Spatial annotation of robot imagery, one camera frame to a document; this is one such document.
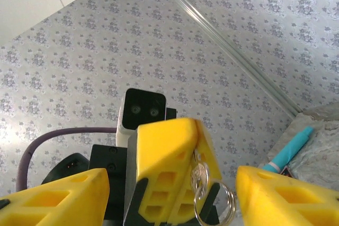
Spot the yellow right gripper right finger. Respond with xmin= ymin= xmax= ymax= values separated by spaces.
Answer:
xmin=236 ymin=165 xmax=339 ymax=226

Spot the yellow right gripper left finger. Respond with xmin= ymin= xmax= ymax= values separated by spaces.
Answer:
xmin=0 ymin=168 xmax=110 ymax=226

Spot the small silver key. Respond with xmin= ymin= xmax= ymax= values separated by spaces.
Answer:
xmin=190 ymin=148 xmax=210 ymax=197

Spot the silver key ring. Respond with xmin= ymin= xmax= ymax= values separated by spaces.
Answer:
xmin=194 ymin=179 xmax=236 ymax=226

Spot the teal pen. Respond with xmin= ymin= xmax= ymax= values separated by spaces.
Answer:
xmin=262 ymin=127 xmax=315 ymax=175

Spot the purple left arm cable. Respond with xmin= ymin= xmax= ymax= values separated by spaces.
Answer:
xmin=17 ymin=126 xmax=119 ymax=191

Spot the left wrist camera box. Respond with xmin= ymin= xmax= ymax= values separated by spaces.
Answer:
xmin=116 ymin=88 xmax=167 ymax=147

